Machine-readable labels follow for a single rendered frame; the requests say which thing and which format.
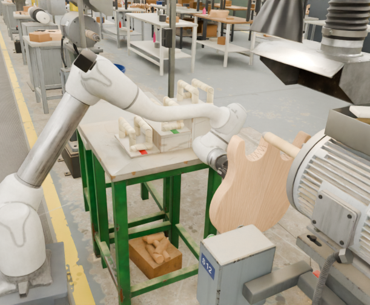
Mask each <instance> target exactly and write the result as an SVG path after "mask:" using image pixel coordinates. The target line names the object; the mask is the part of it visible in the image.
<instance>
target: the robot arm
mask: <svg viewBox="0 0 370 305"><path fill-rule="evenodd" d="M96 60H97V62H96V65H95V66H94V67H93V69H92V70H91V71H90V70H88V72H87V73H85V72H83V71H82V70H80V69H79V68H78V67H76V66H75V65H74V64H72V66H71V70H70V74H69V76H68V79H67V82H66V84H65V90H66V93H65V94H64V96H63V98H62V99H61V101H60V103H59V104H58V106H57V107H56V109H55V111H54V113H53V114H52V116H51V118H50V119H49V121H48V122H47V124H46V126H45V127H44V129H43V130H42V132H41V134H40V136H39V137H38V139H37V141H36V142H35V144H34V145H33V147H32V149H31V150H30V152H29V154H28V155H27V157H26V158H25V160H24V162H23V164H22V165H21V167H20V169H19V170H18V172H16V173H13V174H10V175H8V176H7V177H6V178H5V179H4V180H3V181H2V182H1V183H0V297H2V296H4V295H7V294H9V293H13V292H18V291H19V297H20V298H21V299H23V298H26V297H27V295H28V292H29V289H32V288H35V287H41V286H50V285H51V284H52V283H53V280H52V277H51V275H50V257H51V255H52V253H51V250H50V249H45V240H44V233H43V229H42V225H41V221H40V218H39V216H38V214H37V211H38V207H39V204H40V202H41V200H42V197H43V195H44V190H43V187H42V184H43V182H44V180H45V179H46V177H47V176H48V173H49V172H50V171H51V169H52V167H53V165H54V164H55V163H56V161H57V159H58V157H59V156H60V155H61V152H62V151H63V149H64V148H65V146H66V144H67V143H68V141H69V140H70V138H71V136H72V135H73V133H74V132H75V130H76V128H77V127H78V125H79V124H80V122H81V120H82V118H83V117H84V115H85V113H86V112H87V110H88V109H89V107H90V106H93V105H95V104H97V102H98V101H99V100H101V99H103V100H105V101H107V102H108V103H110V104H112V105H114V106H116V107H118V108H120V109H122V110H124V111H128V112H130V113H133V114H135V115H137V116H140V117H143V118H144V119H147V120H150V121H153V122H172V121H177V120H184V119H191V118H196V117H208V118H210V125H211V127H212V128H211V130H210V131H209V132H208V133H207V134H206V135H204V136H199V137H196V138H195V139H194V141H193V144H192V147H193V151H194V153H195V155H196V156H197V157H198V158H199V159H200V160H201V161H202V162H203V163H205V164H207V165H209V166H210V167H212V169H214V170H215V171H217V174H218V175H220V176H221V177H222V178H223V179H224V178H225V176H226V173H227V170H228V158H227V152H225V150H226V148H227V146H228V143H229V142H230V140H231V138H232V136H233V135H237V134H238V133H239V131H240V130H241V128H242V127H243V124H244V123H245V121H246V117H247V114H246V109H244V107H243V106H241V104H239V103H232V104H229V105H228V106H227V107H220V108H219V107H217V106H215V105H212V104H208V103H197V104H189V105H176V106H168V107H164V106H159V105H156V104H155V103H153V102H152V101H151V100H150V99H149V98H148V97H147V96H146V95H145V94H144V93H143V91H142V90H141V89H140V88H139V87H138V86H137V85H136V84H134V83H133V82H132V81H131V80H130V79H129V78H128V77H126V75H124V74H123V72H121V70H119V69H118V68H117V67H116V66H115V65H114V64H112V63H111V62H110V61H109V60H108V59H106V58H104V57H103V56H100V55H98V54H97V59H96Z"/></svg>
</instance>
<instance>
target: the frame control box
mask: <svg viewBox="0 0 370 305"><path fill-rule="evenodd" d="M275 251H276V246H275V244H274V243H273V242H272V241H271V240H270V239H269V238H268V237H267V236H265V235H264V234H263V233H262V232H261V231H260V230H259V229H258V228H257V227H255V226H254V225H253V224H251V225H248V226H244V227H241V228H238V229H234V230H232V231H228V232H225V233H222V234H219V235H215V236H213V237H209V238H206V239H203V240H201V241H200V252H199V269H198V278H197V294H196V299H197V300H198V302H199V303H200V305H250V304H249V302H247V300H246V299H245V297H244V296H243V295H242V289H243V284H244V283H246V282H249V281H251V280H254V279H256V278H259V277H261V276H264V275H266V274H269V273H271V271H272V266H273V261H274V255H275Z"/></svg>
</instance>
